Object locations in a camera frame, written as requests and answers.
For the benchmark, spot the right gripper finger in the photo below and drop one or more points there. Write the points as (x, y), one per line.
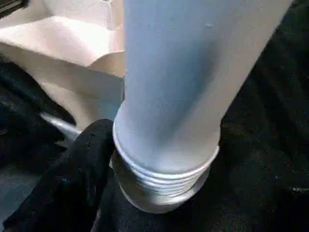
(72, 183)

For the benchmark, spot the black plastic mat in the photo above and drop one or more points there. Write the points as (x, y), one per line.
(270, 145)

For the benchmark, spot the white plastic table leg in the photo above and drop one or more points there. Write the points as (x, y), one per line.
(178, 87)

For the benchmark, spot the white plastic table top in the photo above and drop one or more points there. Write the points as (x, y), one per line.
(63, 43)

